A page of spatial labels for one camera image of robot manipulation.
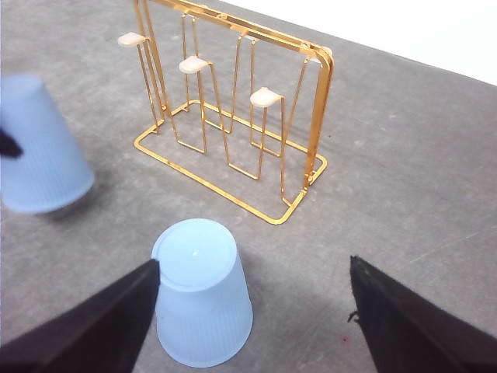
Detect light blue plastic cup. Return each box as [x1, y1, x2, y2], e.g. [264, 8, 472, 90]
[151, 218, 253, 368]
[1, 75, 95, 214]

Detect gold wire cup rack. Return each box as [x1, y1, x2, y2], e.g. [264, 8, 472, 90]
[118, 0, 334, 225]

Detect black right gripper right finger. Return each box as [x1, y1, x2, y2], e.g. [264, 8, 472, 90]
[348, 255, 497, 373]

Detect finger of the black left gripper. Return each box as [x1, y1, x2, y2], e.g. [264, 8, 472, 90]
[0, 128, 23, 159]

